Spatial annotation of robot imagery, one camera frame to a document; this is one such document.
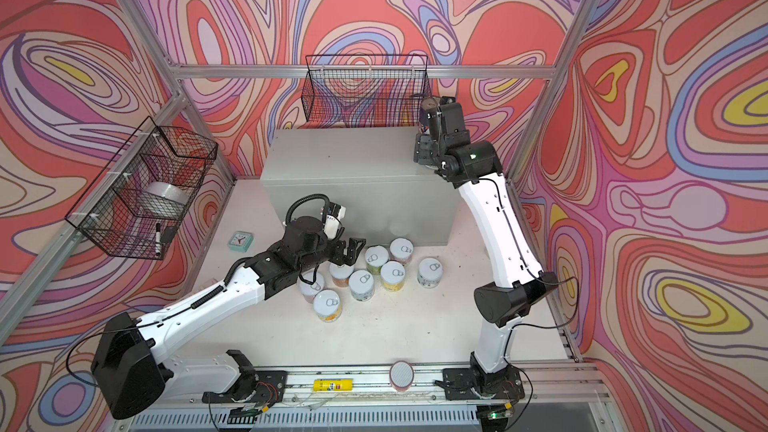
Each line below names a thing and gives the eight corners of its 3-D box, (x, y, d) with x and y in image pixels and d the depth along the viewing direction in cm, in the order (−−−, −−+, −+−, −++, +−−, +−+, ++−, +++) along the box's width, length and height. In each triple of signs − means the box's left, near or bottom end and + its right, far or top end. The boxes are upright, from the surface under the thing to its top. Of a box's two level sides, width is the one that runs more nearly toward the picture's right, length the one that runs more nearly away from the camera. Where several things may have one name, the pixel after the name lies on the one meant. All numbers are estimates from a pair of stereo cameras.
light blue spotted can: (418, 288, 92) (419, 279, 87) (416, 266, 97) (418, 257, 92) (441, 288, 92) (444, 279, 87) (438, 266, 97) (441, 257, 92)
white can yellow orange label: (314, 322, 85) (311, 316, 81) (318, 296, 90) (315, 289, 86) (340, 322, 85) (338, 316, 81) (342, 296, 90) (340, 289, 86)
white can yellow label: (380, 291, 91) (380, 283, 87) (380, 269, 96) (380, 260, 92) (404, 291, 91) (405, 283, 87) (404, 269, 96) (404, 260, 92)
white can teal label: (350, 301, 89) (348, 293, 85) (351, 279, 94) (350, 270, 89) (373, 301, 89) (372, 293, 85) (373, 279, 94) (373, 270, 89)
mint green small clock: (228, 252, 100) (225, 249, 98) (236, 234, 105) (233, 230, 103) (248, 252, 100) (245, 249, 98) (254, 234, 105) (252, 230, 103)
